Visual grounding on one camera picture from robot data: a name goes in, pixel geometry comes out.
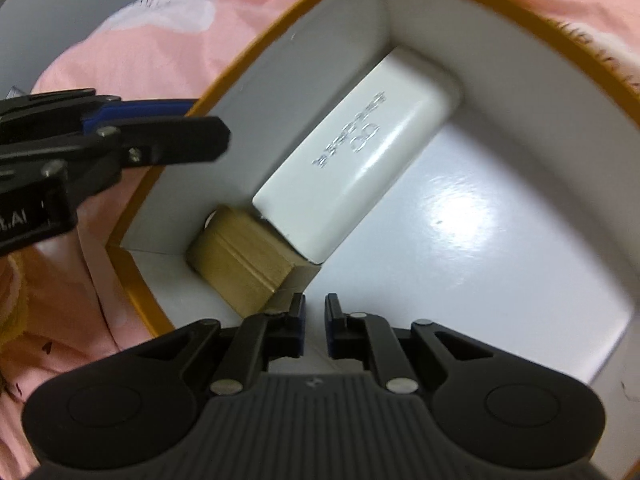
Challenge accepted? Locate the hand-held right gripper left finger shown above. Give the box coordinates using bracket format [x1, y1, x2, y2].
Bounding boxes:
[127, 292, 307, 396]

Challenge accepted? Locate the pink printed blanket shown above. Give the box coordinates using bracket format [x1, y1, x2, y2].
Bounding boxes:
[0, 0, 640, 480]

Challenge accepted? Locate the wooden block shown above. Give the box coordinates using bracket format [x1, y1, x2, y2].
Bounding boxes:
[186, 207, 321, 318]

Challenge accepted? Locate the orange-rimmed cardboard box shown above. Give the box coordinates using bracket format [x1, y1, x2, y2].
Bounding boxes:
[106, 0, 640, 480]

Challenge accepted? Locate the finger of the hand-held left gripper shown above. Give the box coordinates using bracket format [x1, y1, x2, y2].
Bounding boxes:
[0, 116, 232, 201]
[0, 88, 201, 133]

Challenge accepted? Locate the white rectangular case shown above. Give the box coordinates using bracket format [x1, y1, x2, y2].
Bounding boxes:
[251, 49, 463, 265]

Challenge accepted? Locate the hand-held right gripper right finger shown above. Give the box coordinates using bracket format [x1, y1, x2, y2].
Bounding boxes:
[325, 293, 501, 395]

